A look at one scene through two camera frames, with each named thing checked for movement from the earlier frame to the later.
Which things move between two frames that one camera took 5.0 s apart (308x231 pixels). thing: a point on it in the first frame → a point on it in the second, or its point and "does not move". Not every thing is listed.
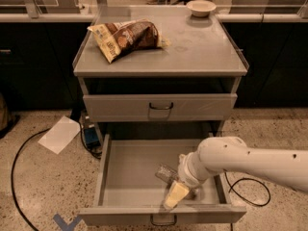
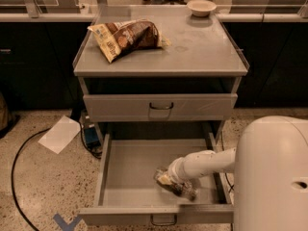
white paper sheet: x=60 y=135 does not move
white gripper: x=187 y=176 → x=175 y=171
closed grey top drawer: x=160 y=107 does not move
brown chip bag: x=117 y=38 does not move
